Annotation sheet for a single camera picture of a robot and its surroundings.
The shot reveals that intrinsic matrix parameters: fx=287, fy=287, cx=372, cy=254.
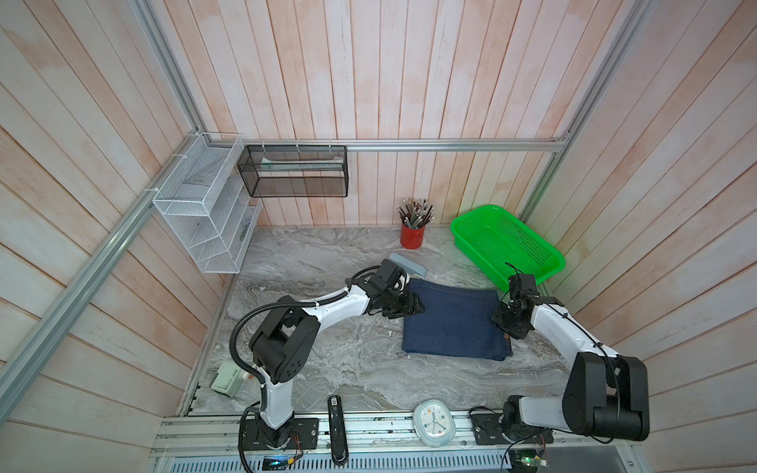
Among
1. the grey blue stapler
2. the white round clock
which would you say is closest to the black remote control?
the white round clock

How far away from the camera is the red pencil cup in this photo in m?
1.03

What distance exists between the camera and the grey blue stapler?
1035 mm

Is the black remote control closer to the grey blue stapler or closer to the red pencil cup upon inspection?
the grey blue stapler

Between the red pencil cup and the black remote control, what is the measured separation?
61 cm

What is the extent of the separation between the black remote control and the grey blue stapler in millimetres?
478

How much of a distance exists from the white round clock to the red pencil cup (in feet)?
1.88

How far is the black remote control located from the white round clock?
188 mm

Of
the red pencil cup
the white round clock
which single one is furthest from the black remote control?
the red pencil cup

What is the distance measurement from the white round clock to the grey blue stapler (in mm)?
421

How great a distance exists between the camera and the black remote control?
698 mm

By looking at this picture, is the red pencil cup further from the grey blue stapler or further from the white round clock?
the white round clock

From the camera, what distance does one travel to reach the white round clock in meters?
0.72

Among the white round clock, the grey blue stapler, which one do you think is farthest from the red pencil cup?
the white round clock

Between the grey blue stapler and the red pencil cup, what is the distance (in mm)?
102
